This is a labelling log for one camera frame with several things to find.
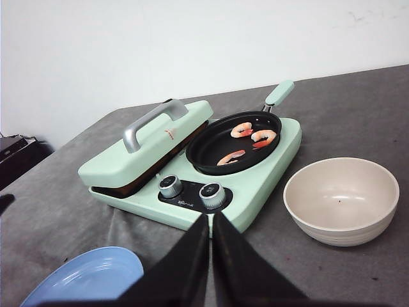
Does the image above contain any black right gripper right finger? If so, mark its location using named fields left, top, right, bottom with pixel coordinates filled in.
left=212, top=214, right=408, bottom=306

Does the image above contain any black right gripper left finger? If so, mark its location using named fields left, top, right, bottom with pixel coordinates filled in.
left=41, top=214, right=210, bottom=306

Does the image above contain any beige ribbed ceramic bowl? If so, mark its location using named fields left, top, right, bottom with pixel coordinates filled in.
left=283, top=157, right=399, bottom=247

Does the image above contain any breakfast maker hinged lid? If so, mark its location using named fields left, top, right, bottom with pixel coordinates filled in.
left=78, top=99, right=213, bottom=198

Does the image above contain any mint green breakfast maker base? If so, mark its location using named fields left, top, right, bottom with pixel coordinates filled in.
left=90, top=118, right=302, bottom=232

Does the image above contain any front pink shrimp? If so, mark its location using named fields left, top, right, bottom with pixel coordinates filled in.
left=217, top=150, right=245, bottom=166

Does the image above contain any pink shrimp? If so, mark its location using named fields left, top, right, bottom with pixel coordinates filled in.
left=217, top=150, right=245, bottom=166
left=251, top=129, right=277, bottom=148

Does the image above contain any middle pink shrimp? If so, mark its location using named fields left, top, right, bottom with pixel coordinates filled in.
left=251, top=129, right=277, bottom=148

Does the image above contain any red shrimp piece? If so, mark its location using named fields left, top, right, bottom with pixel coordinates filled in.
left=230, top=122, right=253, bottom=138

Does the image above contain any blue plastic plate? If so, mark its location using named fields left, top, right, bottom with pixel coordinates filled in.
left=21, top=246, right=144, bottom=306

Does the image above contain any right silver control knob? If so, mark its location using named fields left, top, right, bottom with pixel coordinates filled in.
left=199, top=182, right=226, bottom=210

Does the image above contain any silver control knob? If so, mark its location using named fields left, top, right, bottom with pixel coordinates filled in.
left=158, top=175, right=183, bottom=198
left=199, top=182, right=226, bottom=210

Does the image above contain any left silver control knob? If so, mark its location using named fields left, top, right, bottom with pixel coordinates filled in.
left=158, top=175, right=183, bottom=198

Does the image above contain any small black frying pan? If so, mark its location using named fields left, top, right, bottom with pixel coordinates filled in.
left=185, top=81, right=295, bottom=175

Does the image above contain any dark object at left edge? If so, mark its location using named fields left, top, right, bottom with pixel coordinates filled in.
left=0, top=194, right=15, bottom=216

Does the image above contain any black box at table edge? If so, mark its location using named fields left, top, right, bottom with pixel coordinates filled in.
left=1, top=134, right=53, bottom=189

